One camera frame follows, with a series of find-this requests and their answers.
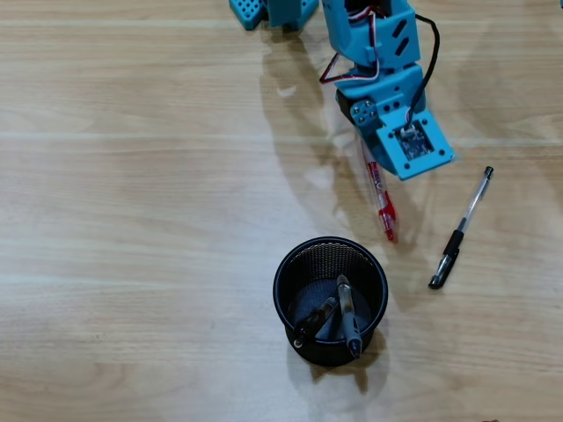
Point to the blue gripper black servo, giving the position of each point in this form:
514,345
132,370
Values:
366,113

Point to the red retractable pen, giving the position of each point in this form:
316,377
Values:
383,206

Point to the clear capped black gel pen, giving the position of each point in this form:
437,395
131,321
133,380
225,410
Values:
453,246

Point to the gray grip clear pen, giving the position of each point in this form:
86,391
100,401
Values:
349,316

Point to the black retractable gel pen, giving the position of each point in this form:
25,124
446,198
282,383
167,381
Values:
314,321

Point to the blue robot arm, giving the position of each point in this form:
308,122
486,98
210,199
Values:
352,35

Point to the blue perforated robot base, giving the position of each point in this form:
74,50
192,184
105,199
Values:
248,13

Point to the black mesh pen holder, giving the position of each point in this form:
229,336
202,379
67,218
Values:
308,351

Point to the wrist camera on blue mount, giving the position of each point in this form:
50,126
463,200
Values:
413,145

